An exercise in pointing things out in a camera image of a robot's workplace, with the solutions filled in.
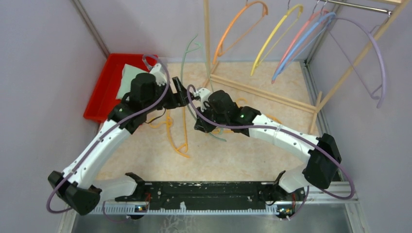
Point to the light yellow hanger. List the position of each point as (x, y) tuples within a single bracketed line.
[(289, 19)]

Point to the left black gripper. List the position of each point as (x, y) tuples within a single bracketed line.
[(179, 98)]

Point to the yellow-orange plastic hook hanger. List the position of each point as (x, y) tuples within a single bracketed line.
[(168, 122)]

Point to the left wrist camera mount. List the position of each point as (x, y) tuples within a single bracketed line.
[(160, 74)]

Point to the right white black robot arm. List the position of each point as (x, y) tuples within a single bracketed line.
[(319, 154)]

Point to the metal rack rod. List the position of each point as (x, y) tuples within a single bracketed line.
[(357, 6)]

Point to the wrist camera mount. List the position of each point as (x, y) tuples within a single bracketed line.
[(160, 74), (202, 96)]

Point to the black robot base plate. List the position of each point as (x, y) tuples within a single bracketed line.
[(213, 196)]

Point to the peach orange hanger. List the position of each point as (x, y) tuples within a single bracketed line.
[(220, 48)]

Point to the pink hanger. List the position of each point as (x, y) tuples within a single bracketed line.
[(297, 36)]

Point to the blue hanger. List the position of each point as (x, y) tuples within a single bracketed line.
[(307, 37)]

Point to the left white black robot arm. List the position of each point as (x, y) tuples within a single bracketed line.
[(76, 184)]

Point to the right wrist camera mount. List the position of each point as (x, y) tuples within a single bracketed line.
[(202, 96)]

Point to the green hanger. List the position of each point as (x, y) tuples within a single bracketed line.
[(198, 46)]

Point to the light green cartoon cloth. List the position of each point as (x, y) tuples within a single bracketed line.
[(129, 72)]

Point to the red plastic bin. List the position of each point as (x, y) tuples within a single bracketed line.
[(104, 96)]

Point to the orange plastic hanger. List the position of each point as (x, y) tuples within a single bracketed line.
[(240, 101)]

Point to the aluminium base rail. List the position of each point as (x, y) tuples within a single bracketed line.
[(338, 192)]

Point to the purple hanger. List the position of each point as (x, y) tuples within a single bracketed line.
[(381, 91)]

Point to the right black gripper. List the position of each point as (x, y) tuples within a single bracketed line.
[(202, 126)]

